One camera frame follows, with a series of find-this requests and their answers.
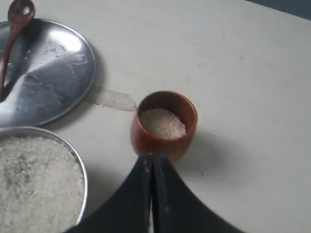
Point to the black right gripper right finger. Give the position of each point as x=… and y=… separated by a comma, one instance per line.
x=176, y=209

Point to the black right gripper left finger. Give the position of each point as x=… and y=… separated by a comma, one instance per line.
x=128, y=209

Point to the dark wooden spoon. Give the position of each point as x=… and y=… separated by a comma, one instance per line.
x=20, y=14

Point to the brown wooden cup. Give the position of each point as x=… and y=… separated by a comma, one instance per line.
x=165, y=121

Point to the steel bowl of rice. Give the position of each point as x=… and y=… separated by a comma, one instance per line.
x=43, y=182

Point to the clear tape patch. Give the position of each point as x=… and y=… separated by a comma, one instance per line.
x=114, y=99

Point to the round steel plate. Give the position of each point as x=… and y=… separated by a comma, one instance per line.
x=51, y=69

